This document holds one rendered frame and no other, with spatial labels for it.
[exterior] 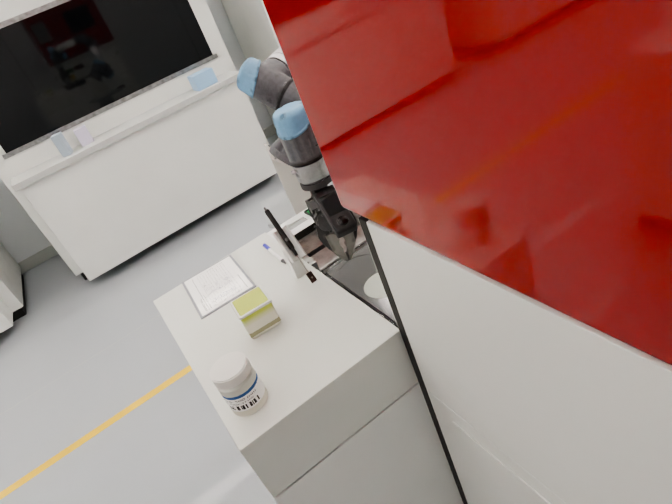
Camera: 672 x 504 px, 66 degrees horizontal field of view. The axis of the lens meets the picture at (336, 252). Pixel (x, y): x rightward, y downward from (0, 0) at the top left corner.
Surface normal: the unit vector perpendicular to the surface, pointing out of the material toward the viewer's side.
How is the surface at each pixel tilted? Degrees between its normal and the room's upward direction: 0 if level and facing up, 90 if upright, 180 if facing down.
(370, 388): 90
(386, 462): 90
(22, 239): 90
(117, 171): 90
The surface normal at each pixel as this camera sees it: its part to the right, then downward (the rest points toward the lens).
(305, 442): 0.51, 0.32
